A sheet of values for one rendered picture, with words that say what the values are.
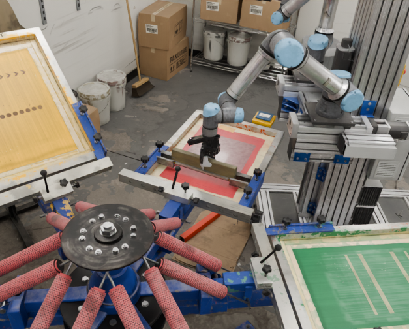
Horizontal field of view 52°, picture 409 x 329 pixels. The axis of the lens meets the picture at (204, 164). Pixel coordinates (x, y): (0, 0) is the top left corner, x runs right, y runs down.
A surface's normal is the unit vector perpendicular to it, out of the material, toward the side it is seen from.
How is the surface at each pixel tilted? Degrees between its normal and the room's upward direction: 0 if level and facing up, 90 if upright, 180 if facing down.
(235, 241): 1
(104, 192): 0
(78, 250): 0
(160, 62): 90
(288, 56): 86
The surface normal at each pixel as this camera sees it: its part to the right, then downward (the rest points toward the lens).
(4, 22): 0.69, 0.46
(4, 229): 0.06, -0.80
